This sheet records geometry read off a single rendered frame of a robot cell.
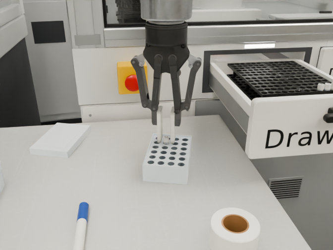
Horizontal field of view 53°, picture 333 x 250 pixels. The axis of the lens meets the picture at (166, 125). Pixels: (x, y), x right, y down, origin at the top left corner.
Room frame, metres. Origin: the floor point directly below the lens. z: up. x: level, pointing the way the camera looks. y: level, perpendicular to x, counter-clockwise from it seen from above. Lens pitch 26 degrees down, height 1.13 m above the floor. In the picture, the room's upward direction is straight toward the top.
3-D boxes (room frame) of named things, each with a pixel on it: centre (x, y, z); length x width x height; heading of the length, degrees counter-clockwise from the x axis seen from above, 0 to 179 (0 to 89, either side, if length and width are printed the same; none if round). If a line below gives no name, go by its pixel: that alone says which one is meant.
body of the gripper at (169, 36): (0.60, 0.00, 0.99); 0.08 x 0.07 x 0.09; 83
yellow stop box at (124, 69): (0.78, 0.08, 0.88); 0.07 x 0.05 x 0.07; 98
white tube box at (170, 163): (0.57, 0.00, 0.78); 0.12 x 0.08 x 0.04; 173
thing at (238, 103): (0.73, -0.26, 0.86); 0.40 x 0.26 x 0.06; 8
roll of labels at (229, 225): (0.36, -0.10, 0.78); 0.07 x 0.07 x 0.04
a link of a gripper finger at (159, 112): (0.60, 0.01, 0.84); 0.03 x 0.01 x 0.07; 173
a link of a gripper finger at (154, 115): (0.60, 0.03, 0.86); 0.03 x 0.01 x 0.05; 83
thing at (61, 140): (0.67, 0.24, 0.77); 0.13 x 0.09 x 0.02; 170
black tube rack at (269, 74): (0.73, -0.26, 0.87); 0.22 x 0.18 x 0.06; 8
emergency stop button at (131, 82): (0.75, 0.08, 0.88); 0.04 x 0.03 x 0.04; 98
